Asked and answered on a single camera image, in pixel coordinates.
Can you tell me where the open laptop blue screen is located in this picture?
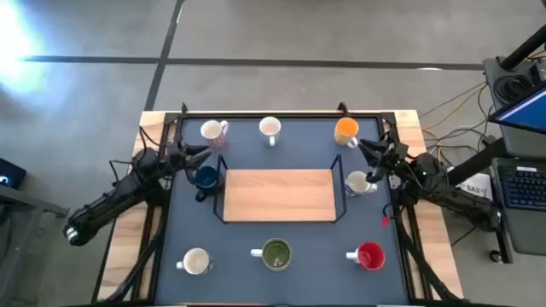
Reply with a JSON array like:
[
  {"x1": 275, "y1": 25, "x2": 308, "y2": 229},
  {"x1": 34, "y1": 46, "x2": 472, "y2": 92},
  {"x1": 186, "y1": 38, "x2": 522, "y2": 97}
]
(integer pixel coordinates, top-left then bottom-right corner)
[{"x1": 488, "y1": 83, "x2": 546, "y2": 136}]

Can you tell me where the orange mug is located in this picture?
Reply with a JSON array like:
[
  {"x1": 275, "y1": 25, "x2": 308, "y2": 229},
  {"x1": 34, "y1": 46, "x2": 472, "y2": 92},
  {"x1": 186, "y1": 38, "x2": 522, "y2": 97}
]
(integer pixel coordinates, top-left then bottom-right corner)
[{"x1": 334, "y1": 117, "x2": 360, "y2": 149}]

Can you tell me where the coiled black cable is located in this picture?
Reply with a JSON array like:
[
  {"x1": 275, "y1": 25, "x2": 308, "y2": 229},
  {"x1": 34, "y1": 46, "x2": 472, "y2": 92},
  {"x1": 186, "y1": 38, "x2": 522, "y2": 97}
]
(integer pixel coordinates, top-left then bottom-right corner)
[{"x1": 493, "y1": 74, "x2": 534, "y2": 104}]

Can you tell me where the dark blue mug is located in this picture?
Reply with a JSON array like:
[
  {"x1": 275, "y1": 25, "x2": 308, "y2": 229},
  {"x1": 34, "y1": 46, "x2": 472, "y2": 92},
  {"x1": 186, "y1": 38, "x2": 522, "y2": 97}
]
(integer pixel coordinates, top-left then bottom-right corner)
[{"x1": 194, "y1": 165, "x2": 224, "y2": 203}]

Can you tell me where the black device with screen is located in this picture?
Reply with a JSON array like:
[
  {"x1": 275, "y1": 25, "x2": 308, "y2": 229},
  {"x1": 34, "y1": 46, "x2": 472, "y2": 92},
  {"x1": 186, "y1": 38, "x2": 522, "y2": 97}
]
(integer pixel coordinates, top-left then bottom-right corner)
[{"x1": 0, "y1": 157, "x2": 27, "y2": 191}]

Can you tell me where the white mug red checked pattern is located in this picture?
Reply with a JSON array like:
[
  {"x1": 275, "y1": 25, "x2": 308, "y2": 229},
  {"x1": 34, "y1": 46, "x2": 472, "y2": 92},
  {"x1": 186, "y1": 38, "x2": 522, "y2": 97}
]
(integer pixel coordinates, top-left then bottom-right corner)
[{"x1": 200, "y1": 119, "x2": 230, "y2": 149}]

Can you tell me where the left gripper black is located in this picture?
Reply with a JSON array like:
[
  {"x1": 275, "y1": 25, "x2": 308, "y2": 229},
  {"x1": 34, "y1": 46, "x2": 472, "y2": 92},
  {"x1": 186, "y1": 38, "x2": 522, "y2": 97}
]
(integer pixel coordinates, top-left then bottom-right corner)
[{"x1": 166, "y1": 140, "x2": 213, "y2": 172}]

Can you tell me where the yellow floor cable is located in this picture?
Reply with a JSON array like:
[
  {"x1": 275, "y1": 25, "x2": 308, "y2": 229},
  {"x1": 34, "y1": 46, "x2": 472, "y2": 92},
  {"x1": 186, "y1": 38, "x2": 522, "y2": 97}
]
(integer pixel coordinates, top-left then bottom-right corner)
[{"x1": 420, "y1": 83, "x2": 487, "y2": 131}]

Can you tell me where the wooden shelf rack black frame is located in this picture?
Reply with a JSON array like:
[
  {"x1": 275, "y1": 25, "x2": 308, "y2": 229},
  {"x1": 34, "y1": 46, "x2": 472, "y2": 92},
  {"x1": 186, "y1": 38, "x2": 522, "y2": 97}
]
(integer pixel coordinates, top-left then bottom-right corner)
[{"x1": 212, "y1": 153, "x2": 349, "y2": 225}]

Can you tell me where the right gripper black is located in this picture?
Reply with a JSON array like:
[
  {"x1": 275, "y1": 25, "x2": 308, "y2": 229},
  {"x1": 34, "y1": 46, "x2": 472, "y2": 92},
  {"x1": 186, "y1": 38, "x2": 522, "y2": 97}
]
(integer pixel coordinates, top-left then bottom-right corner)
[{"x1": 357, "y1": 130, "x2": 410, "y2": 184}]

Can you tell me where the white mug dark print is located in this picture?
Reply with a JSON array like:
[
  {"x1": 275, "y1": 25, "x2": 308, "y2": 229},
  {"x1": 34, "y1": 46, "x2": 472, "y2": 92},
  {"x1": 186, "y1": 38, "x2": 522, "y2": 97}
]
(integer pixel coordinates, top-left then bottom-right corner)
[{"x1": 176, "y1": 247, "x2": 214, "y2": 275}]

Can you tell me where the grey laptop lit keyboard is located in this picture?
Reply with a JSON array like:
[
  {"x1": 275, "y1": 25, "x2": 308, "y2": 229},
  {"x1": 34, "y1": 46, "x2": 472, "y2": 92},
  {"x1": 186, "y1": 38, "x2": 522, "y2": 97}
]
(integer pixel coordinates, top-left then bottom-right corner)
[{"x1": 490, "y1": 156, "x2": 546, "y2": 257}]

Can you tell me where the white and red mug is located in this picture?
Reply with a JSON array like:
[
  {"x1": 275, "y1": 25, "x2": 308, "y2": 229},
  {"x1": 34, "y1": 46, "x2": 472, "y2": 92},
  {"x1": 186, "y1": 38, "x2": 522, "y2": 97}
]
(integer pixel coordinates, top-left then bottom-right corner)
[{"x1": 345, "y1": 241, "x2": 387, "y2": 272}]

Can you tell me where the plain white mug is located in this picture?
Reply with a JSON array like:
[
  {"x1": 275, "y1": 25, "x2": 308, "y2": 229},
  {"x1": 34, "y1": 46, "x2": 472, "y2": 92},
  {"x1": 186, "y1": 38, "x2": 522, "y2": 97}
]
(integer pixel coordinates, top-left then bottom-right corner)
[{"x1": 258, "y1": 116, "x2": 282, "y2": 148}]

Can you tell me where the grey metal stand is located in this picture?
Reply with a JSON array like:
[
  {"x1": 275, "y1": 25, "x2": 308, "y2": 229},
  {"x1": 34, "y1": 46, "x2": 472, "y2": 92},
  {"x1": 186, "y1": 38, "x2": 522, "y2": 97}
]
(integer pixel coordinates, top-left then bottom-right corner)
[{"x1": 0, "y1": 182, "x2": 70, "y2": 307}]

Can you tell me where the white paper sheet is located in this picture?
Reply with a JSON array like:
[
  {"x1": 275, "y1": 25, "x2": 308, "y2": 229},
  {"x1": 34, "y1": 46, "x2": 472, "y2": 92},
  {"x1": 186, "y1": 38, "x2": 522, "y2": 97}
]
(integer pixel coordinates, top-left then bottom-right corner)
[{"x1": 458, "y1": 171, "x2": 495, "y2": 201}]

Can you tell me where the blue-grey table mat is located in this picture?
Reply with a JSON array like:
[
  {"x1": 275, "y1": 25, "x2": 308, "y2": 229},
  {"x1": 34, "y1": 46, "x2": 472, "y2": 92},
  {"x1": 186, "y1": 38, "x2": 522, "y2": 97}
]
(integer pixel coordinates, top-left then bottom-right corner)
[{"x1": 154, "y1": 117, "x2": 410, "y2": 306}]

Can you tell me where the white mug green interior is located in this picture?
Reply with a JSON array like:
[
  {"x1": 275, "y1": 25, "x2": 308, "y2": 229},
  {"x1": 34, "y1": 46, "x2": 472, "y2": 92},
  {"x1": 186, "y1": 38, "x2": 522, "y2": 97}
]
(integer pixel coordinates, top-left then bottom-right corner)
[{"x1": 250, "y1": 237, "x2": 293, "y2": 273}]

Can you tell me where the white mug blue flower print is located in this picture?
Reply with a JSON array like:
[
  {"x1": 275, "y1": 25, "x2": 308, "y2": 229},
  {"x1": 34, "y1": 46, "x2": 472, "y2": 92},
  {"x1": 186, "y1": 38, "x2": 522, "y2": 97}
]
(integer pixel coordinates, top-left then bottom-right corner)
[{"x1": 344, "y1": 170, "x2": 379, "y2": 198}]

